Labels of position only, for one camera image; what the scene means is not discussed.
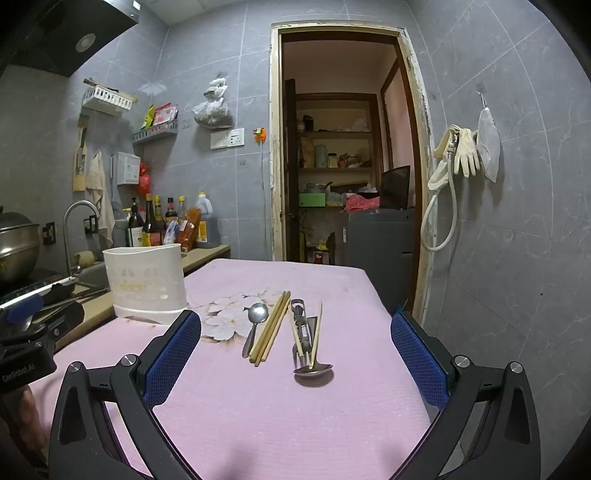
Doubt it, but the cream rubber glove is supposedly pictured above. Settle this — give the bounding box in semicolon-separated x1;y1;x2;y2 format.
428;124;462;191
455;128;481;178

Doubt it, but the door frame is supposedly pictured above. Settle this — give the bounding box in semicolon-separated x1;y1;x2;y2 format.
269;22;437;319

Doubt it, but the beige hanging towel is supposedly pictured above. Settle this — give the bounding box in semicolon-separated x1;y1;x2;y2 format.
87;150;115;247

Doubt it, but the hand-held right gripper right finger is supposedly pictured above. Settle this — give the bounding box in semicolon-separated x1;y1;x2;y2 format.
390;310;541;480

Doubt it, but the wooden chopstick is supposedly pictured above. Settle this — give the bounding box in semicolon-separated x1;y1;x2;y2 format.
310;301;323;370
252;291;289;363
248;291;286;360
255;292;291;367
289;311;305;358

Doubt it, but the white plastic utensil holder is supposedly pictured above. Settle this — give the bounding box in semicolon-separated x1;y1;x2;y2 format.
102;243;189;326

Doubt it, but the dark pump bottle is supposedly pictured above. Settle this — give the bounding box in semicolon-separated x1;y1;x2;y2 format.
126;198;145;247

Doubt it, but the wooden shelf unit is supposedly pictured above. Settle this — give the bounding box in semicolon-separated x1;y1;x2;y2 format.
284;78;384;261

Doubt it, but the wooden cutting board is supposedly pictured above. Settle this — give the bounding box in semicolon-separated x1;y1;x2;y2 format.
71;113;90;192

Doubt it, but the white wall socket plate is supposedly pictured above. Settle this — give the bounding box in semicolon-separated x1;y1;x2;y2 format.
211;129;245;150

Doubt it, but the large steel spoon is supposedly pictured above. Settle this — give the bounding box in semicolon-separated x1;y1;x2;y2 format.
293;315;334;377

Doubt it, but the black range hood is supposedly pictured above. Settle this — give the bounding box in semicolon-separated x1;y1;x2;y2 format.
0;0;141;77

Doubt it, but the steel cooking pot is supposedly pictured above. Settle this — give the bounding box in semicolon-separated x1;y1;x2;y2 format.
0;205;41;284

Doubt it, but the pink floral mat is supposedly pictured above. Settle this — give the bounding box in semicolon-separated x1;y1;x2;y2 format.
28;258;444;480

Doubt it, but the steel sink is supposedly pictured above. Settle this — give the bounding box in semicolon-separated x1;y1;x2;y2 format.
69;261;112;301

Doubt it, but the steel faucet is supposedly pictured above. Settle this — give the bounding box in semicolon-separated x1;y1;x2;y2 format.
62;200;101;278

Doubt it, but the red cloth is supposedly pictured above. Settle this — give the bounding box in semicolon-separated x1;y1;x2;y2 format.
344;193;382;213

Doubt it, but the white wall basket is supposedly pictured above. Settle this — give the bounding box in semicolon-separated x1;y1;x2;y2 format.
82;88;134;112

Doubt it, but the grey wall shelf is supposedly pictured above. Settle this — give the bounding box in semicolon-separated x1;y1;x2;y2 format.
132;121;179;145

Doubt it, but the black flat panel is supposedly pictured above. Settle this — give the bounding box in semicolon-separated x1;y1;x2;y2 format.
379;165;411;209

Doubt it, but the plastic bag of dried goods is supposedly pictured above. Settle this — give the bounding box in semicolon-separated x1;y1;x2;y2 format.
191;73;234;129

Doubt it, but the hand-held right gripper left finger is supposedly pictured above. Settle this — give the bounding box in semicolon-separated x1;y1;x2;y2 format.
48;310;202;480

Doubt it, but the orange chili packet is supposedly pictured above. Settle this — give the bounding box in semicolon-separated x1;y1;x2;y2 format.
178;208;202;250

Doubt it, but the white hose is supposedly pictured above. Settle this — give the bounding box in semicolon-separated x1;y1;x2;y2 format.
420;161;460;252

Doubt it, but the large soy sauce bottle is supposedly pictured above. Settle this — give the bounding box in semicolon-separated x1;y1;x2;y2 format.
142;194;162;247

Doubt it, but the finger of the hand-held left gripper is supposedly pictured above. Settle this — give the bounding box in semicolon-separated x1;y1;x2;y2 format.
0;295;45;326
32;302;86;344

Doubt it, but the hanging clear plastic bag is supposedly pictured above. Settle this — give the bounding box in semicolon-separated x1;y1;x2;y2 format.
475;92;502;183

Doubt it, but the induction cooker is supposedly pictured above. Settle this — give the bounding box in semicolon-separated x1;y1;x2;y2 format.
0;268;81;308

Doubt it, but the person's left hand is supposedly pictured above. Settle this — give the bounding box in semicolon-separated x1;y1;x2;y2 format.
0;383;49;467

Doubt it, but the white hanging container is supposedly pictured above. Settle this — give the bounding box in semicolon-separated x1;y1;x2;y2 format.
115;151;141;186

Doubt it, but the dark bottle yellow cap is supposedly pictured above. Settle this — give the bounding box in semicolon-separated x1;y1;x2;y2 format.
154;195;167;245

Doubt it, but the grey cabinet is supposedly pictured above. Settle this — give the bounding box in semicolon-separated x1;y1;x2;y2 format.
342;208;416;315

